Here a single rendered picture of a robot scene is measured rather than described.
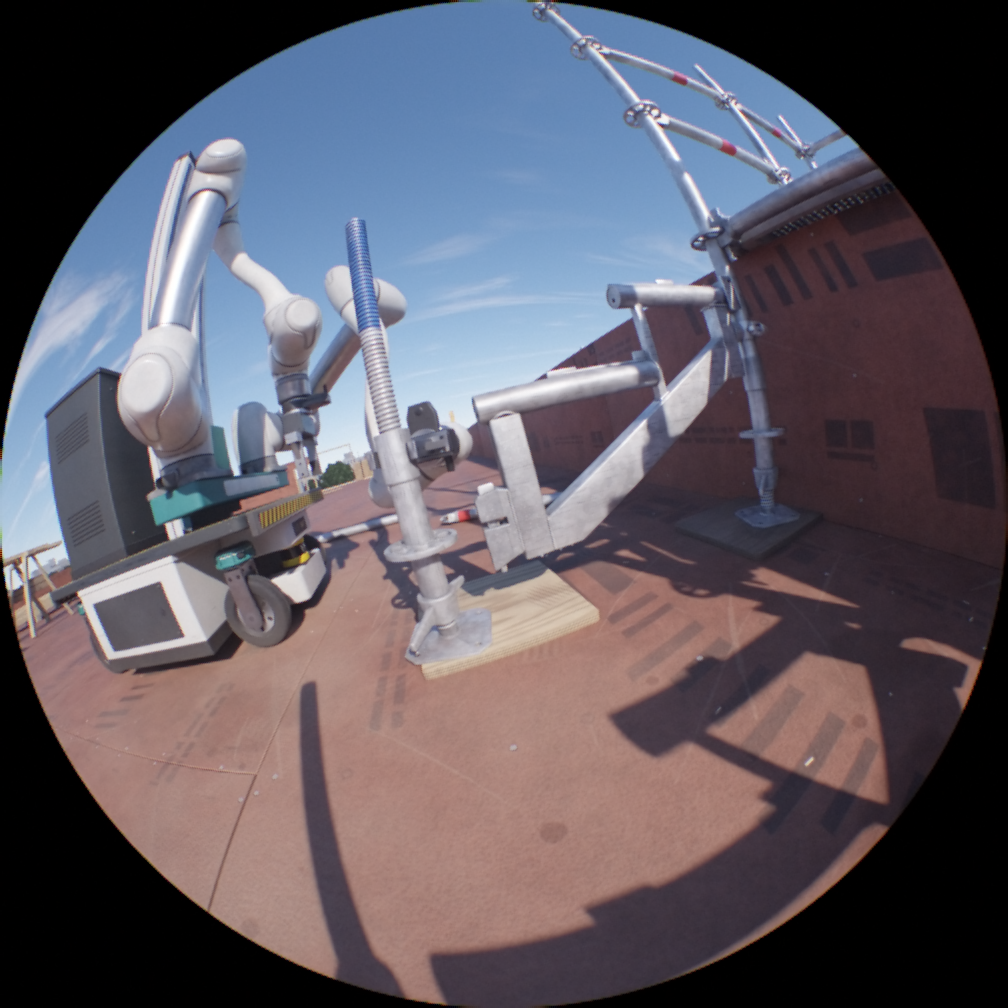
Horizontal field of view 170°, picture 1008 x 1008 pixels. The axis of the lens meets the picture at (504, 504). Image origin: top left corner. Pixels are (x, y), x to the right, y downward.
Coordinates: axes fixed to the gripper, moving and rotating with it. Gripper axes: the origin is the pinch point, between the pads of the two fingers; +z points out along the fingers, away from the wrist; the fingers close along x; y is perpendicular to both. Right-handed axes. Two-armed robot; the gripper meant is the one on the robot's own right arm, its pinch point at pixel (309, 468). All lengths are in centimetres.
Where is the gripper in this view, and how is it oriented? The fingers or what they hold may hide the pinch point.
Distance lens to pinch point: 87.9
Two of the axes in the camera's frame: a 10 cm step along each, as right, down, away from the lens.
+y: -9.3, 2.7, -2.6
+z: 2.2, 9.5, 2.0
